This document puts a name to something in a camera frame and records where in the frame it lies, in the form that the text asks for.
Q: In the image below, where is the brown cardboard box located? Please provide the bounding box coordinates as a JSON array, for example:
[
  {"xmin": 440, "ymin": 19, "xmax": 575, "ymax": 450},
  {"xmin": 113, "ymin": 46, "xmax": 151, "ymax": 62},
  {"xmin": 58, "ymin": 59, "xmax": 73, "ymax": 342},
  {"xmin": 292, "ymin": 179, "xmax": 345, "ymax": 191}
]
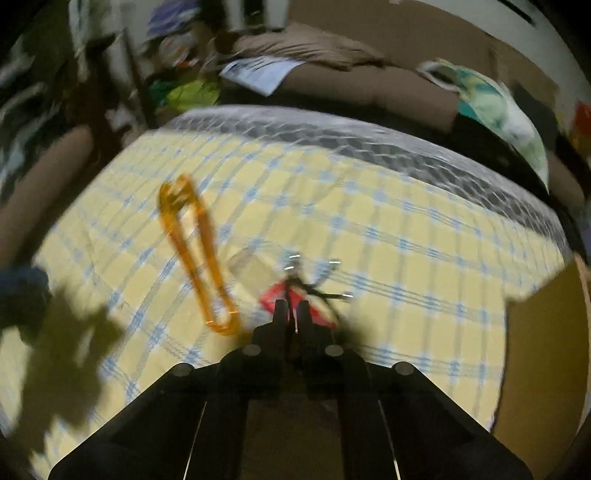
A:
[{"xmin": 492, "ymin": 256, "xmax": 591, "ymax": 435}]

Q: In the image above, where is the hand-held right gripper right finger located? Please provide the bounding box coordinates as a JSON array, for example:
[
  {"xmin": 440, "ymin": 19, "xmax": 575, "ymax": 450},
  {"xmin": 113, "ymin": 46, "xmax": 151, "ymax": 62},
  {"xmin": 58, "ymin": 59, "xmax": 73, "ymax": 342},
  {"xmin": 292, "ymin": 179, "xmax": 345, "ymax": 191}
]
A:
[{"xmin": 295, "ymin": 300, "xmax": 532, "ymax": 480}]

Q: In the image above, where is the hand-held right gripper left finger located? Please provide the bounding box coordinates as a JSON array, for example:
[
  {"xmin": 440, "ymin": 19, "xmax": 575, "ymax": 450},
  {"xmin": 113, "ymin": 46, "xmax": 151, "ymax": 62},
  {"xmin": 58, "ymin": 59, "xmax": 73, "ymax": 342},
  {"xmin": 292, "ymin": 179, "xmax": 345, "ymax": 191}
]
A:
[{"xmin": 48, "ymin": 300, "xmax": 289, "ymax": 480}]

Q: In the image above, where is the orange hair clip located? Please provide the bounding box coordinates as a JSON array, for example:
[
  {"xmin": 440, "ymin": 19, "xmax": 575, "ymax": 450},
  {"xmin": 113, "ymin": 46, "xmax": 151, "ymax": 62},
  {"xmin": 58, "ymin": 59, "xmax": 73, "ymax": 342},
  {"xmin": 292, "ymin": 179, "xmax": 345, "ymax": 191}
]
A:
[{"xmin": 158, "ymin": 174, "xmax": 242, "ymax": 334}]

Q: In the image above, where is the green plastic bag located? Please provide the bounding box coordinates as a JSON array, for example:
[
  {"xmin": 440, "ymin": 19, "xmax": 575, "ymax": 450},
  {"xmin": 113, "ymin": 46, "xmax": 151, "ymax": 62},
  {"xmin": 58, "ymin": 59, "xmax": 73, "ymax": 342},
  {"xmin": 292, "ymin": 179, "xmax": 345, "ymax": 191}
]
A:
[{"xmin": 159, "ymin": 78, "xmax": 220, "ymax": 114}]

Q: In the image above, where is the brown blanket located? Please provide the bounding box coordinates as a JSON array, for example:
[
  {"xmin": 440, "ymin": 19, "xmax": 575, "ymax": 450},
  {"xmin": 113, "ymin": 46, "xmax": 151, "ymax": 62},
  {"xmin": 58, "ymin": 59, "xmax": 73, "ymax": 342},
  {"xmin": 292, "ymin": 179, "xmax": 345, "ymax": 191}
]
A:
[{"xmin": 231, "ymin": 25, "xmax": 389, "ymax": 71}]

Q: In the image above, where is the printed paper sheet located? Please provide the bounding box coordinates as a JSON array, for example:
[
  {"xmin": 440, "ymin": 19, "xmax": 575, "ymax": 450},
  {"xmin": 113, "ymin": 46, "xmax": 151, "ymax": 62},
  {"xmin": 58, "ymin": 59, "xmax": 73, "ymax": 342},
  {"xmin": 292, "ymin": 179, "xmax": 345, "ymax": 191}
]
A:
[{"xmin": 219, "ymin": 56, "xmax": 308, "ymax": 97}]

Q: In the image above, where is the brown sofa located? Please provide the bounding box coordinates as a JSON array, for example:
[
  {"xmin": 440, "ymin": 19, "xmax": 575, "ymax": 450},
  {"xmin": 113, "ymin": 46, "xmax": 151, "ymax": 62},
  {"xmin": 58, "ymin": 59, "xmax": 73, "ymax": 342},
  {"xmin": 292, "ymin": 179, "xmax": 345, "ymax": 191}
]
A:
[{"xmin": 217, "ymin": 0, "xmax": 591, "ymax": 195}]

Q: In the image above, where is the yellow plaid tablecloth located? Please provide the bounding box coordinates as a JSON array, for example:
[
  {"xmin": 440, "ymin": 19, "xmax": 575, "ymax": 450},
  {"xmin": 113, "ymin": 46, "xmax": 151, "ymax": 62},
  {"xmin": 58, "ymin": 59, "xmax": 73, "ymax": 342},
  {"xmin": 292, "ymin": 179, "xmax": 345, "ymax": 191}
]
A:
[{"xmin": 0, "ymin": 136, "xmax": 570, "ymax": 480}]

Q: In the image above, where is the green printed white pillow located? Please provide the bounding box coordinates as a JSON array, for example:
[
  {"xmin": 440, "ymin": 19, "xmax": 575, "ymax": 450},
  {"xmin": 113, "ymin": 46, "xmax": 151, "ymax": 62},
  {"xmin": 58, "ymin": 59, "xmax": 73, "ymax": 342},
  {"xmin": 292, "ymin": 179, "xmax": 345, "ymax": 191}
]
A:
[{"xmin": 418, "ymin": 59, "xmax": 550, "ymax": 192}]

